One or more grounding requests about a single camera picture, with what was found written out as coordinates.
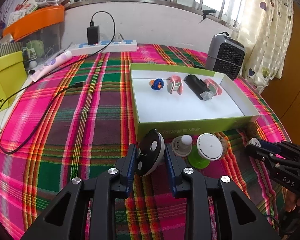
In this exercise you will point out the yellow-green cardboard box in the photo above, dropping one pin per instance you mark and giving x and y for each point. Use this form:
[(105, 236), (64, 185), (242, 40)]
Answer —
[(12, 74)]

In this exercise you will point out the white blue power strip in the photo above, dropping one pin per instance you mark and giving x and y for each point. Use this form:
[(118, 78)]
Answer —
[(104, 47)]

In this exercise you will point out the pink clip with white insert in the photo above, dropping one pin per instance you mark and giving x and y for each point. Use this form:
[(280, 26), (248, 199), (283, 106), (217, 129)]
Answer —
[(175, 84)]

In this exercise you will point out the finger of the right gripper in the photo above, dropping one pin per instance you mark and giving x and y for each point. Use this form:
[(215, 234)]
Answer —
[(261, 154), (262, 143)]

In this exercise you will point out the grey black fan heater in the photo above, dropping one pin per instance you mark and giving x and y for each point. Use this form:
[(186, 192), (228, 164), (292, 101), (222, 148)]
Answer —
[(225, 55)]

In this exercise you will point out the black power adapter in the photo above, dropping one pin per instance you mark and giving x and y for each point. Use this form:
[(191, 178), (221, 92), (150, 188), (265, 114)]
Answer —
[(93, 35)]

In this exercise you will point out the light brown walnut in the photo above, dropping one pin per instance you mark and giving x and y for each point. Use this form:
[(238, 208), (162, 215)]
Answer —
[(224, 144)]

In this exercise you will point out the white disc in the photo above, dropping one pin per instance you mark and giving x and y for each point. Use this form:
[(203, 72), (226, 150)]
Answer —
[(208, 148)]

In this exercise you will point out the black hook on windowsill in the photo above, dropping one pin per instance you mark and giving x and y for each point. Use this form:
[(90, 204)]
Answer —
[(206, 13)]

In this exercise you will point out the heart patterned curtain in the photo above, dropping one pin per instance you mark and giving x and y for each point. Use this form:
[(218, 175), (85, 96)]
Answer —
[(265, 32)]

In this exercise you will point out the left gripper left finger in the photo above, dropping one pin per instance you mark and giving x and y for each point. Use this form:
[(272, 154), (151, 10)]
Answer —
[(82, 201)]

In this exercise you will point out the black cylindrical electric device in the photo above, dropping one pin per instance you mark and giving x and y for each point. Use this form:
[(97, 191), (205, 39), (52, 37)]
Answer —
[(199, 88)]

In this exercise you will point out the grey chevron pattern box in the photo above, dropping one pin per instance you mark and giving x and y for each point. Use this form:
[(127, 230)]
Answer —
[(9, 48)]

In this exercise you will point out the dark brown walnut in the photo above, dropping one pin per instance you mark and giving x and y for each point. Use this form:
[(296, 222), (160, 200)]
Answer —
[(251, 130)]

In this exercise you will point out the black disc spinning top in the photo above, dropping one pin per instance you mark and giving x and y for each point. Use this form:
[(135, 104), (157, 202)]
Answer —
[(150, 153)]

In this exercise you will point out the person's right hand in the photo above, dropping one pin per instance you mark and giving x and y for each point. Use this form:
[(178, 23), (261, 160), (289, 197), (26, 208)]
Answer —
[(291, 202)]

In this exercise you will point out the orange lid storage bin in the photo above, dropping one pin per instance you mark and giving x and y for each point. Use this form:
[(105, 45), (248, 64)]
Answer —
[(38, 32)]

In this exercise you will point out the white purple tube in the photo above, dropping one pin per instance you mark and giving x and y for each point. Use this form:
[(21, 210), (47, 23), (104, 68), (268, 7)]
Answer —
[(51, 65)]

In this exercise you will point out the green and white cardboard tray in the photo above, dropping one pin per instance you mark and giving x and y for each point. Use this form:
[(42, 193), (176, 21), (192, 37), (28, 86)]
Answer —
[(174, 115)]

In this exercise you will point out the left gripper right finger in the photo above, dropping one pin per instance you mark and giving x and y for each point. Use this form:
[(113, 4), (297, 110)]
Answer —
[(236, 215)]

